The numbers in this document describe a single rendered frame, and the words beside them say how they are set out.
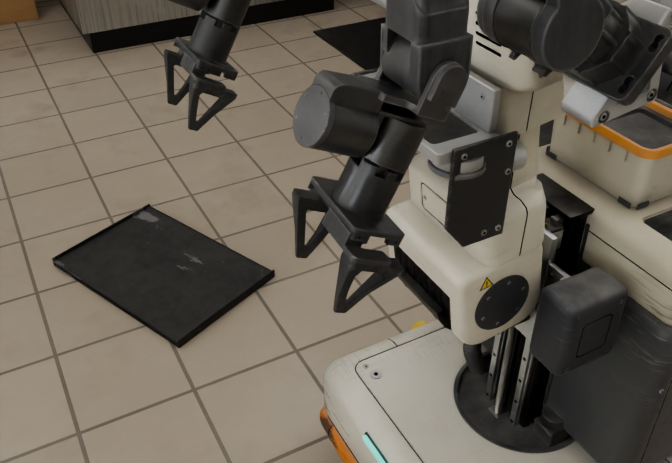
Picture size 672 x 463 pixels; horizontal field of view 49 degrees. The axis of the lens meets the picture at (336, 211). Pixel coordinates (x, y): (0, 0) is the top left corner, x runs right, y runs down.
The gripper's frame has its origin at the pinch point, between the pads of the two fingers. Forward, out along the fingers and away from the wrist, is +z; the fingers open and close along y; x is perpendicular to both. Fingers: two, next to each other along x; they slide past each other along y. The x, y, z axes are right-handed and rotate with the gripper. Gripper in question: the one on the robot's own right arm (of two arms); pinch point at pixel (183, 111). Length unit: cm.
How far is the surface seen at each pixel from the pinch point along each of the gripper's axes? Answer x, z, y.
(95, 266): 40, 88, -103
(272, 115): 122, 42, -176
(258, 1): 148, 9, -280
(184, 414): 47, 87, -34
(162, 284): 54, 80, -85
